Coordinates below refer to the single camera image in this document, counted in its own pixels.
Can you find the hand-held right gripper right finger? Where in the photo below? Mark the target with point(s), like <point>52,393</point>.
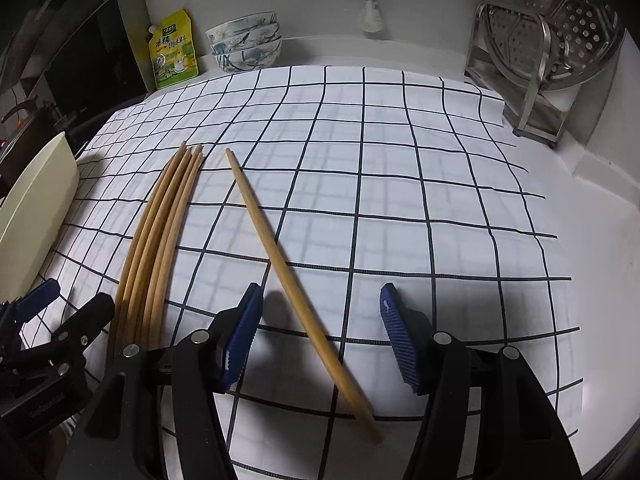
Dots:
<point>400,340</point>

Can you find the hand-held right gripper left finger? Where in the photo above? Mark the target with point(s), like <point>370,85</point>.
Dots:
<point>245,335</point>

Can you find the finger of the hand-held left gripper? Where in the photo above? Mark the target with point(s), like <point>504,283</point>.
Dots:
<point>42,292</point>
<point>90,315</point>

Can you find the cream plastic basin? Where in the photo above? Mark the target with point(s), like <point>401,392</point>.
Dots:
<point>35,200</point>

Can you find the white black checkered cloth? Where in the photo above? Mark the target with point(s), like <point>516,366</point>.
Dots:
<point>400,210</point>

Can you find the dark cooking pot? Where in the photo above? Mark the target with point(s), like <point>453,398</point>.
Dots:
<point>25,130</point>

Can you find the stainless steel rack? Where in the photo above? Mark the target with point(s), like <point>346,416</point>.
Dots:
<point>537,110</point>

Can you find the yellow seasoning pouch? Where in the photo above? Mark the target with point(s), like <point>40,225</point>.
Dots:
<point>172,55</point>

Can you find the black range hood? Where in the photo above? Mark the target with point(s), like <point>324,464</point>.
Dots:
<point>50,20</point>

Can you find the perforated steel steamer plate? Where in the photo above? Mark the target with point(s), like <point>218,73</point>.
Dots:
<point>575,20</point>

